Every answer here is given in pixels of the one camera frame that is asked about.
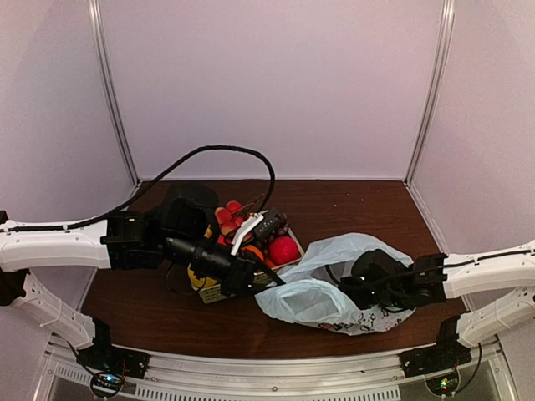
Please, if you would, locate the right aluminium frame post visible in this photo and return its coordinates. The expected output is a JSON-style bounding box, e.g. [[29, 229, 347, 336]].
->
[[404, 0, 456, 187]]

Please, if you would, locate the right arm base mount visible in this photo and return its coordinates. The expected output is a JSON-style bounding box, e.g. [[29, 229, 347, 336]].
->
[[400, 315, 472, 398]]

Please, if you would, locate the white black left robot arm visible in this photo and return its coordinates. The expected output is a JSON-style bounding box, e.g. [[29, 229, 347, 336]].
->
[[1, 184, 283, 371]]

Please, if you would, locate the light blue plastic bag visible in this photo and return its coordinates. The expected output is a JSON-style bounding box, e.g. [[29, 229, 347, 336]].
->
[[255, 233, 413, 336]]

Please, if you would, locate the dark purple grape bunch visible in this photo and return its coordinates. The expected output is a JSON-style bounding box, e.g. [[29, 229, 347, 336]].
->
[[267, 213, 289, 243]]

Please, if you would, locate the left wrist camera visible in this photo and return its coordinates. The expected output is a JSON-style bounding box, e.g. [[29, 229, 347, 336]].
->
[[231, 208, 286, 256]]

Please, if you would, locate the beige perforated plastic basket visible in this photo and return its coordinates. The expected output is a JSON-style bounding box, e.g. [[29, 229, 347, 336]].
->
[[193, 228, 304, 304]]

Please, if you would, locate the left aluminium frame post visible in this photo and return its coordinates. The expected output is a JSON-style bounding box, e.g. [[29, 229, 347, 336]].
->
[[87, 0, 139, 185]]

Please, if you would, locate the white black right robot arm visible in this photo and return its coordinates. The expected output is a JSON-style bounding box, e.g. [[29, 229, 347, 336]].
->
[[336, 241, 534, 369]]

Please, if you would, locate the orange fruit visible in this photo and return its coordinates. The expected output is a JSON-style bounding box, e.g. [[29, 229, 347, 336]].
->
[[241, 245, 264, 261]]

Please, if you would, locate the red lychee bunch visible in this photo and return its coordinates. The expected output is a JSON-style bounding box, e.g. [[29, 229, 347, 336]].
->
[[215, 196, 261, 246]]

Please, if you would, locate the aluminium frame post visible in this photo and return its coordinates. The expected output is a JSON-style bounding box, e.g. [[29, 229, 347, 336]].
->
[[87, 0, 139, 185], [404, 0, 456, 187]]

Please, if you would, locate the pink red round fruit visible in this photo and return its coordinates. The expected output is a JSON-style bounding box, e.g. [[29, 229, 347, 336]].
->
[[268, 236, 300, 266]]

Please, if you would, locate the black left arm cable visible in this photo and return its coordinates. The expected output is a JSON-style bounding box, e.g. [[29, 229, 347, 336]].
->
[[8, 145, 277, 231]]

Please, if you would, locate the large yellow lemon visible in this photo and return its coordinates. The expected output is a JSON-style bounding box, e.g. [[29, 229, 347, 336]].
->
[[187, 265, 218, 289]]

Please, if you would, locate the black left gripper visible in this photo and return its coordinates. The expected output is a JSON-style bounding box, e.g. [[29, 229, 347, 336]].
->
[[162, 231, 288, 298]]

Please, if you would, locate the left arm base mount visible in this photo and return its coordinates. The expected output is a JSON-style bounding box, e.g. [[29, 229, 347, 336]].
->
[[71, 318, 150, 399]]

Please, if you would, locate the front aluminium rail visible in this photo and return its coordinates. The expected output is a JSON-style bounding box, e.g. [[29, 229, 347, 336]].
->
[[31, 338, 519, 400]]

